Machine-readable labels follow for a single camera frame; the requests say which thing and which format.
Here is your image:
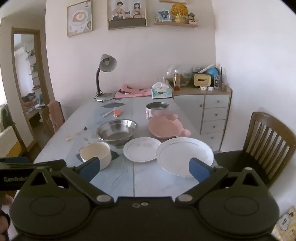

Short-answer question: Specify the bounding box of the cream ceramic bowl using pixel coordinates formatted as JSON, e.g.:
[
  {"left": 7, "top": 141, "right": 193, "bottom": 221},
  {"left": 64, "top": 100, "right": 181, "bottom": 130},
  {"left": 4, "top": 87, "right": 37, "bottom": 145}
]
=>
[{"left": 80, "top": 142, "right": 112, "bottom": 169}]

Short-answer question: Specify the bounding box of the pink patterned cloth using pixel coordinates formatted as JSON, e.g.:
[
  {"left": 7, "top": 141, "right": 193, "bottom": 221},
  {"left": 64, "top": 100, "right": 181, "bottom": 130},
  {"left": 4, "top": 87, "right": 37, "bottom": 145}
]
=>
[{"left": 115, "top": 84, "right": 152, "bottom": 99}]

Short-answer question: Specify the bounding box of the pink eared plate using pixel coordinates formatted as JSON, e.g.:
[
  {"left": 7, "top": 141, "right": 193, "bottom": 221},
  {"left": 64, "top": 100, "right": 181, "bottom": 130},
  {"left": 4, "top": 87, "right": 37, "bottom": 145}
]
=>
[{"left": 148, "top": 113, "right": 191, "bottom": 139}]

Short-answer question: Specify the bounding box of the grey cabinet with drawers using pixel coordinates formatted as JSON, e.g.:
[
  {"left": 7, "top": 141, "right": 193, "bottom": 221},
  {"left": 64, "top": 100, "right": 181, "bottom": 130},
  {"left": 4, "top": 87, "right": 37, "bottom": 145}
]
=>
[{"left": 173, "top": 87, "right": 233, "bottom": 152}]

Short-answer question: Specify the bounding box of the white and yellow fabric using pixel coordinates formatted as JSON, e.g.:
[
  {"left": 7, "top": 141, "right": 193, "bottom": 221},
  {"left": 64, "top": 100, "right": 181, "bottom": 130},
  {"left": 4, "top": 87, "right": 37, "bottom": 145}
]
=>
[{"left": 0, "top": 126, "right": 26, "bottom": 160}]

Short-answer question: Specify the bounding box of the amber bottle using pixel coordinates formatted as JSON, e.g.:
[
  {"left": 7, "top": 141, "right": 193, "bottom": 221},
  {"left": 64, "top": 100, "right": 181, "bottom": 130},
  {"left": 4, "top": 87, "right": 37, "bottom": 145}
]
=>
[{"left": 173, "top": 71, "right": 181, "bottom": 91}]

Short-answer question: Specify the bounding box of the yellow patterned bag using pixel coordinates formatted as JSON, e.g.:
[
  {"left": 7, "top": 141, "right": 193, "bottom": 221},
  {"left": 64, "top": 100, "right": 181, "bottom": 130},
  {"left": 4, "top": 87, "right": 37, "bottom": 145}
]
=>
[{"left": 273, "top": 206, "right": 296, "bottom": 241}]

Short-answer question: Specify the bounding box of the brown slatted wooden chair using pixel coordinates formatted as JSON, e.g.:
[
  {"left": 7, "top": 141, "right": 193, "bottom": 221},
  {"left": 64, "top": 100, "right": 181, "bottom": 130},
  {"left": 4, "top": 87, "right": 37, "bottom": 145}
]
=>
[{"left": 214, "top": 112, "right": 296, "bottom": 188}]

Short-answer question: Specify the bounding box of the yellow tissue holder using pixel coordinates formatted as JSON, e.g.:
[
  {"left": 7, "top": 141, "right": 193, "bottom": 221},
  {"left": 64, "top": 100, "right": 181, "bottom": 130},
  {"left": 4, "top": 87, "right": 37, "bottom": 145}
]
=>
[{"left": 193, "top": 73, "right": 212, "bottom": 88}]

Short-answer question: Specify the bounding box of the wooden wall shelf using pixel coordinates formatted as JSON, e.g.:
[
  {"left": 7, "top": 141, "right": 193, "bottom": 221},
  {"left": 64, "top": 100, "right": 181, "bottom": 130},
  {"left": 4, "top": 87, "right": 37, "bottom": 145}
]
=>
[{"left": 154, "top": 22, "right": 199, "bottom": 28}]

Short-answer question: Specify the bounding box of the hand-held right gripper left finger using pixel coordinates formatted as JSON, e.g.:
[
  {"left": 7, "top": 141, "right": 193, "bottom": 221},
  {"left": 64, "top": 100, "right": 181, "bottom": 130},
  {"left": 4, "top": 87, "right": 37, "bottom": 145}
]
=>
[{"left": 20, "top": 157, "right": 115, "bottom": 205}]

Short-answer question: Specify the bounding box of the white stick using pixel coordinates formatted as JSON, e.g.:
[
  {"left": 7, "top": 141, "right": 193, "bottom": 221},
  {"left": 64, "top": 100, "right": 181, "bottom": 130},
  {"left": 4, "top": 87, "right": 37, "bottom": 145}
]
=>
[{"left": 198, "top": 64, "right": 215, "bottom": 73}]

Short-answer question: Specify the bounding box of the large white plate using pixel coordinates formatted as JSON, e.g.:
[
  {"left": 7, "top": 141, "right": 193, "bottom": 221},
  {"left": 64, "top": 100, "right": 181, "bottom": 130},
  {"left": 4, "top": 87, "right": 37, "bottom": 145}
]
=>
[{"left": 156, "top": 137, "right": 214, "bottom": 178}]

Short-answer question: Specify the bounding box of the blue photo frame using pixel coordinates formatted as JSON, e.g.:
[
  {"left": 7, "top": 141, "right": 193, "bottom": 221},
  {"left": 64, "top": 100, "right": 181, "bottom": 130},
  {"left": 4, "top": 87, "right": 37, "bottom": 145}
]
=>
[{"left": 157, "top": 9, "right": 171, "bottom": 22}]

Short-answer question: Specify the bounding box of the pink pot with steel liner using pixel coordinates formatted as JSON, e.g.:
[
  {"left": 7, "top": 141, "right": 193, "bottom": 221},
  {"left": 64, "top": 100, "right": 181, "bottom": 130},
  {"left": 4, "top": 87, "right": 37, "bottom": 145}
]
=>
[{"left": 145, "top": 102, "right": 170, "bottom": 120}]

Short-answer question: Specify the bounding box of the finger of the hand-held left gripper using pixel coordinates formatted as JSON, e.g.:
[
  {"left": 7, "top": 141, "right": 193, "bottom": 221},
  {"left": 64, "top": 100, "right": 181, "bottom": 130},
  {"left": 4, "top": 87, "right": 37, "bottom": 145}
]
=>
[{"left": 0, "top": 158, "right": 67, "bottom": 172}]

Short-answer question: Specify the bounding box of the stainless steel bowl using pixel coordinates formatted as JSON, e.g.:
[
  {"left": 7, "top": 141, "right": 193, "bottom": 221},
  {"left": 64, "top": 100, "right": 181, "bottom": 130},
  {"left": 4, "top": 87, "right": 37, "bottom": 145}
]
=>
[{"left": 96, "top": 119, "right": 138, "bottom": 146}]

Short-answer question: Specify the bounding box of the wall picture with figures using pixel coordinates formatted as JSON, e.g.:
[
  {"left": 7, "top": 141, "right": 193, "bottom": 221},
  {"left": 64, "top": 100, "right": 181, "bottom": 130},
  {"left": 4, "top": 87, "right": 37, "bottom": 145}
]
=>
[{"left": 107, "top": 0, "right": 147, "bottom": 30}]

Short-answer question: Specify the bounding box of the tissue box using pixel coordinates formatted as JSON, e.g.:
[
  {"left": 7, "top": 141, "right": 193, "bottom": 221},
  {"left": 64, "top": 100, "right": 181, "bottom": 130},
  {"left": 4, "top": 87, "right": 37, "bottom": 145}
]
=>
[{"left": 151, "top": 82, "right": 173, "bottom": 100}]

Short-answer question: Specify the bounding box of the wooden framed mirror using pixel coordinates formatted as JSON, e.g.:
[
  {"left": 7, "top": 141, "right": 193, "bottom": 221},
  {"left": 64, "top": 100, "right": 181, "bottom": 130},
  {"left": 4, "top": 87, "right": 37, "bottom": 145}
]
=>
[{"left": 11, "top": 27, "right": 56, "bottom": 152}]

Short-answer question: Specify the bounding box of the abstract wall picture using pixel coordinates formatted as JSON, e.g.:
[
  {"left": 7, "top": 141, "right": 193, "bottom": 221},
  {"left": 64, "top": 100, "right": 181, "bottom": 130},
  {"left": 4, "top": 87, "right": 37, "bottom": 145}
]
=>
[{"left": 67, "top": 0, "right": 92, "bottom": 37}]

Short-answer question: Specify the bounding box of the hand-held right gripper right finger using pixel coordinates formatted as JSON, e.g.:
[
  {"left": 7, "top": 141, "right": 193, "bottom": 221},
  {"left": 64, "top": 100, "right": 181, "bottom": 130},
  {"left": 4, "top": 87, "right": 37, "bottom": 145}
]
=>
[{"left": 174, "top": 157, "right": 269, "bottom": 205}]

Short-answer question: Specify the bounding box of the small white plate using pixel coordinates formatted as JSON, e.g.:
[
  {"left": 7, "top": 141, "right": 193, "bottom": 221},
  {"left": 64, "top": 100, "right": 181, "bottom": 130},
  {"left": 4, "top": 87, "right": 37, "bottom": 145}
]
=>
[{"left": 123, "top": 137, "right": 162, "bottom": 163}]

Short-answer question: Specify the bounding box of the clear acrylic holder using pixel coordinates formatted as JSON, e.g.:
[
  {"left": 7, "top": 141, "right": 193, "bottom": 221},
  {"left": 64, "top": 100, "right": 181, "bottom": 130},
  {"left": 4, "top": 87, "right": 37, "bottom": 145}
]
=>
[{"left": 213, "top": 67, "right": 226, "bottom": 91}]

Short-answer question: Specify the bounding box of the wooden chair with towel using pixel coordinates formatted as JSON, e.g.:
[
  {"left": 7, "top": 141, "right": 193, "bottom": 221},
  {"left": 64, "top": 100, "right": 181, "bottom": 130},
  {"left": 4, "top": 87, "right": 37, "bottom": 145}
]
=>
[{"left": 42, "top": 101, "right": 65, "bottom": 139}]

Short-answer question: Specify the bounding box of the grey gooseneck desk lamp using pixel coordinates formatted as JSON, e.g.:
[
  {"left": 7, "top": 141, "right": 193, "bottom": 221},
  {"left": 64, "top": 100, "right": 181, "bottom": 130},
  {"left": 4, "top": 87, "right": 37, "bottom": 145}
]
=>
[{"left": 93, "top": 54, "right": 117, "bottom": 102}]

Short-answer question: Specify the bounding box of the golden tree ornament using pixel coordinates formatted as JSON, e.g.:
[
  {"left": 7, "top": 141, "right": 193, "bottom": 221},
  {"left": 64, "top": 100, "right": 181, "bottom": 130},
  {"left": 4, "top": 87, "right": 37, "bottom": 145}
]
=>
[{"left": 171, "top": 3, "right": 189, "bottom": 23}]

